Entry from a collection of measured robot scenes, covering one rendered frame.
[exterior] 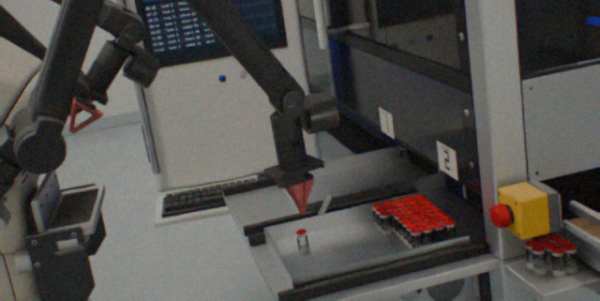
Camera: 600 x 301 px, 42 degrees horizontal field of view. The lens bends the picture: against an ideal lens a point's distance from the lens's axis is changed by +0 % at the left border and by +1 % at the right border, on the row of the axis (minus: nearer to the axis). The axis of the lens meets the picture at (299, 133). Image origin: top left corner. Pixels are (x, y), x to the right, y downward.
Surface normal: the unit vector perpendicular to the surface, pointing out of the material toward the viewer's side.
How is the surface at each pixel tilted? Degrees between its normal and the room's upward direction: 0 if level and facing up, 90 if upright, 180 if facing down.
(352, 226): 0
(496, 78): 90
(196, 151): 90
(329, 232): 0
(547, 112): 90
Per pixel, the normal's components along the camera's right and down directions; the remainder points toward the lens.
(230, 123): 0.14, 0.25
